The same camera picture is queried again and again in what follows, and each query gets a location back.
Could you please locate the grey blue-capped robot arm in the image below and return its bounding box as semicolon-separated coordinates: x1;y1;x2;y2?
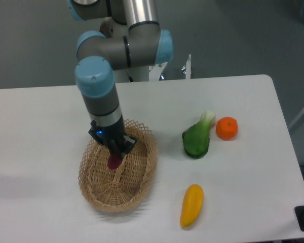
67;1;173;158

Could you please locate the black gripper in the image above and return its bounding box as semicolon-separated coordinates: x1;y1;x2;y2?
88;115;137;159

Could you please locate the oval wicker basket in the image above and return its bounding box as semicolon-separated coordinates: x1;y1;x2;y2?
78;119;158;213

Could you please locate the orange mandarin fruit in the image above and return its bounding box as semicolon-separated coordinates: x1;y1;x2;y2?
216;116;239;140

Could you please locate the yellow mango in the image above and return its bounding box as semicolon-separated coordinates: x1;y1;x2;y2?
180;184;204;228

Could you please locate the purple-red sweet potato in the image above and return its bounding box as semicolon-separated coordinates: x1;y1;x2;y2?
107;154;122;170

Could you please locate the green bok choy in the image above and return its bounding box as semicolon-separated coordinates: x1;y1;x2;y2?
182;110;215;159

